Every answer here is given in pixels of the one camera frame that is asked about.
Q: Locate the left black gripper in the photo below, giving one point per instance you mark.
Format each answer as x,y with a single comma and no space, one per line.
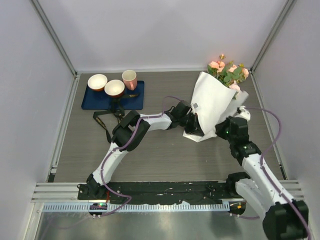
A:
194,125

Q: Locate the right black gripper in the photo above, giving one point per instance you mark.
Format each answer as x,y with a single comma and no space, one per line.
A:
219,127

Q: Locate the white wrapping paper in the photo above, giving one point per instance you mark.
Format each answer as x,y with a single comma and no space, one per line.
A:
216,102

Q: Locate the pink fake flower stem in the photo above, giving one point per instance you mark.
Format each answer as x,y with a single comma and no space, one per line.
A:
214,68

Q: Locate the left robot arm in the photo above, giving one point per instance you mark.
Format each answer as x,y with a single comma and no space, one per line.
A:
128,134

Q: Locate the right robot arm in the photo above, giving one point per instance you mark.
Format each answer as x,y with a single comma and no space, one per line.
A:
283,217

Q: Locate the blue tray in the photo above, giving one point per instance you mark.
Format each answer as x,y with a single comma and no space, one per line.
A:
99,100

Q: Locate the pink mug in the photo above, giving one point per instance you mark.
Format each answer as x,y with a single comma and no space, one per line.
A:
129,78

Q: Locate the white bowl orange outside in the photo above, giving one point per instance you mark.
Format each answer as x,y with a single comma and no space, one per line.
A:
97,82

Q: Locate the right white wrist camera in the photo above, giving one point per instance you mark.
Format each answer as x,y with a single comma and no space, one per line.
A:
243,113

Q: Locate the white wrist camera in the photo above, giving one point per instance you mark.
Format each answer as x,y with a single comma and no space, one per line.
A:
195,106
243,113

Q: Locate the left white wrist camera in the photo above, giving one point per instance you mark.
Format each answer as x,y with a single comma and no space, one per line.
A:
195,106

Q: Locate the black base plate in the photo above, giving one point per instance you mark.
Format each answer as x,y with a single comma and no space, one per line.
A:
175,192

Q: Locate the white slotted cable duct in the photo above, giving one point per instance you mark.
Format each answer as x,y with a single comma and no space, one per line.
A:
95,207

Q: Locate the aluminium frame rail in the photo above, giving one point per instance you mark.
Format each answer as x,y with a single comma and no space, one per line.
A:
68,191

